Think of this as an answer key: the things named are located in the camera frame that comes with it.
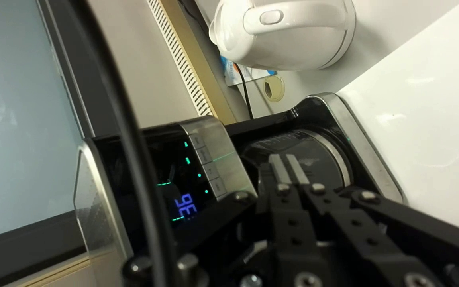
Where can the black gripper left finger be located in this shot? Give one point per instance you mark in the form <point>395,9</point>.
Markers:
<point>288,239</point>

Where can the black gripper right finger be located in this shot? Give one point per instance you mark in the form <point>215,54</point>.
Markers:
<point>379,223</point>

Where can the black silver coffee machine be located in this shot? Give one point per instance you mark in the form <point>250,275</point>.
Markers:
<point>208,159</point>

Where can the glass coffee carafe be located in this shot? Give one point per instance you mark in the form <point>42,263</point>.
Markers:
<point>315,153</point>

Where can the white electric kettle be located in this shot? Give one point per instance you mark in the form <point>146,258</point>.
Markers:
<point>288,31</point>

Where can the white perforated vent strip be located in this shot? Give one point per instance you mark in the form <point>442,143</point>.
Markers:
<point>179,57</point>

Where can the beige wall raceway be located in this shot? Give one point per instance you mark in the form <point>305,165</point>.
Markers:
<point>199,57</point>

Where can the grey window frame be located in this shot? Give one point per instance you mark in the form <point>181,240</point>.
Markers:
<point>81,68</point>

